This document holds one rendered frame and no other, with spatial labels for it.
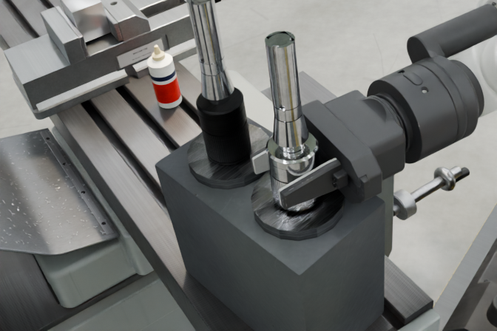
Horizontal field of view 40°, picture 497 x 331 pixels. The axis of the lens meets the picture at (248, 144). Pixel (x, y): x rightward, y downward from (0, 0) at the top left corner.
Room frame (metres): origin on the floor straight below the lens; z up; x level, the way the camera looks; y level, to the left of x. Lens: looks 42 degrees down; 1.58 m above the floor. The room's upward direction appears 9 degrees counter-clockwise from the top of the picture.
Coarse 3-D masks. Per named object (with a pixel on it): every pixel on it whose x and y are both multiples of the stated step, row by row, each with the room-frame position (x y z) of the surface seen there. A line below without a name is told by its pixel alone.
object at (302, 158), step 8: (272, 136) 0.47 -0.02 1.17; (312, 136) 0.46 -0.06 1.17; (272, 144) 0.46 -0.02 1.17; (304, 144) 0.45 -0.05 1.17; (312, 144) 0.45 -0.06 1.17; (272, 152) 0.45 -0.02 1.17; (280, 152) 0.44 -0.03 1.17; (288, 152) 0.44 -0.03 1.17; (296, 152) 0.44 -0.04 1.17; (304, 152) 0.44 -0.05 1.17; (312, 152) 0.44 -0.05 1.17; (272, 160) 0.44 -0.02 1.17; (280, 160) 0.44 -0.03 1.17; (288, 160) 0.43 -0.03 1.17; (296, 160) 0.43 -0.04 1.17; (304, 160) 0.43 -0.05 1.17; (312, 160) 0.44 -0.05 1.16; (280, 168) 0.43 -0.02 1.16; (288, 168) 0.43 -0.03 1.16; (296, 168) 0.43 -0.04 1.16
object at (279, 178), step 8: (272, 168) 0.44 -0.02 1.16; (304, 168) 0.43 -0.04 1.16; (312, 168) 0.43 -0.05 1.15; (272, 176) 0.44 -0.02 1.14; (280, 176) 0.43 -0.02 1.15; (288, 176) 0.43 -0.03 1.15; (296, 176) 0.43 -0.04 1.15; (272, 184) 0.45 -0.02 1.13; (280, 184) 0.44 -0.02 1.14; (272, 192) 0.45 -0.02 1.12; (312, 200) 0.43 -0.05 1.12; (288, 208) 0.43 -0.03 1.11; (296, 208) 0.43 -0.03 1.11; (304, 208) 0.43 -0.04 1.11
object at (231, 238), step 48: (192, 144) 0.55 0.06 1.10; (192, 192) 0.49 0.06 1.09; (240, 192) 0.48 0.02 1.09; (336, 192) 0.45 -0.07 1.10; (192, 240) 0.51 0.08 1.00; (240, 240) 0.43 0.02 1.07; (288, 240) 0.41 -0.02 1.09; (336, 240) 0.40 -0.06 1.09; (384, 240) 0.44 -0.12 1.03; (240, 288) 0.45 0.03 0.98; (288, 288) 0.38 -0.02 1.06; (336, 288) 0.40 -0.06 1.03
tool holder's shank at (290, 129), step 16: (288, 32) 0.46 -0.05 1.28; (272, 48) 0.44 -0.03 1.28; (288, 48) 0.44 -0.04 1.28; (272, 64) 0.44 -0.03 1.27; (288, 64) 0.44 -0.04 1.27; (272, 80) 0.45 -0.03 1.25; (288, 80) 0.44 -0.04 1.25; (272, 96) 0.45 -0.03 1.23; (288, 96) 0.44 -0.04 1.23; (288, 112) 0.44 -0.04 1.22; (288, 128) 0.44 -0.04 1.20; (304, 128) 0.45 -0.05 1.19; (288, 144) 0.44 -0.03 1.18
